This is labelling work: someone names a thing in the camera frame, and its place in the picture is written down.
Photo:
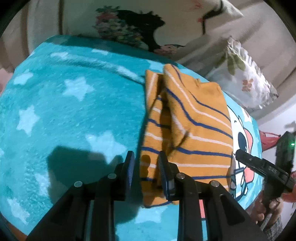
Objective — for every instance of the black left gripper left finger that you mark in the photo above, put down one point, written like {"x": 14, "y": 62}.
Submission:
{"x": 86, "y": 211}

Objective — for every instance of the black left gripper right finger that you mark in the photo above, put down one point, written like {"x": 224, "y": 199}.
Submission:
{"x": 205, "y": 210}

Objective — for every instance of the orange striped child shirt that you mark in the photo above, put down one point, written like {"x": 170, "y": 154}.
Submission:
{"x": 189, "y": 121}

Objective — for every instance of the patterned grey sleeve forearm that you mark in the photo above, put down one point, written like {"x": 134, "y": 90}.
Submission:
{"x": 272, "y": 232}

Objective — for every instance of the person's right hand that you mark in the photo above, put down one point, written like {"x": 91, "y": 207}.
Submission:
{"x": 259, "y": 210}

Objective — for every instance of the red patterned cloth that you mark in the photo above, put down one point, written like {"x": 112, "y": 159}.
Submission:
{"x": 268, "y": 140}

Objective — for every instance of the turquoise cartoon fleece blanket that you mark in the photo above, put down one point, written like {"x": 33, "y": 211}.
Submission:
{"x": 71, "y": 112}

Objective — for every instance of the white floral pillow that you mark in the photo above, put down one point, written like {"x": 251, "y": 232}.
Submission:
{"x": 240, "y": 77}

